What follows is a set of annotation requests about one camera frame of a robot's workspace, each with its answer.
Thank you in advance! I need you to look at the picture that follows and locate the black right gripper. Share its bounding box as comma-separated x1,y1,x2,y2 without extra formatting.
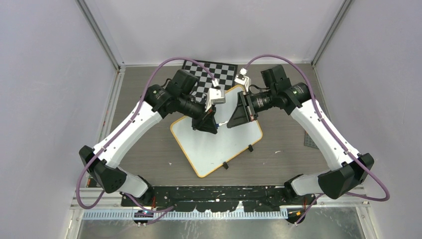
227,88,276,128

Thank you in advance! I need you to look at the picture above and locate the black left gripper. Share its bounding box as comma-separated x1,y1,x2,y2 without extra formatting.
177,94,218,133

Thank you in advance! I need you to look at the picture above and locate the white blue marker pen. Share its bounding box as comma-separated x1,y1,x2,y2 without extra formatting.
215,121,228,128

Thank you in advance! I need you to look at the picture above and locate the yellow framed whiteboard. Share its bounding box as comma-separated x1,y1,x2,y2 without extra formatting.
170,86,263,178

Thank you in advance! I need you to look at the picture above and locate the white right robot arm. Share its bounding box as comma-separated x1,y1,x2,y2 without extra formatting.
227,65,374,205

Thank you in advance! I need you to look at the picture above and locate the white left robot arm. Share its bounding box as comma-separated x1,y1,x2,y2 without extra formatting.
79,70,217,206

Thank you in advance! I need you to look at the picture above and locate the black white chessboard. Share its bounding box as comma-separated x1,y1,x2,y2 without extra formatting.
182,60,238,103

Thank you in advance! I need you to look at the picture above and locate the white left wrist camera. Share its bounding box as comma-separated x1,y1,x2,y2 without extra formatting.
205,88,226,112

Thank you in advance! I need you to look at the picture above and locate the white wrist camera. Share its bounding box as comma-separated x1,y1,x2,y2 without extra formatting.
234,68,251,94
205,88,226,112

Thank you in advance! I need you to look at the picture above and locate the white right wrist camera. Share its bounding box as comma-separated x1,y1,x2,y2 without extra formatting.
234,68,251,94

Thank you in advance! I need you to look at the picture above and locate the white toothed cable rail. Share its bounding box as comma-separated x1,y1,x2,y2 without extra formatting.
82,209,288,221

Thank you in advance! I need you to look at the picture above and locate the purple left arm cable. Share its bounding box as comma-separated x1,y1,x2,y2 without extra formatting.
75,57,219,225

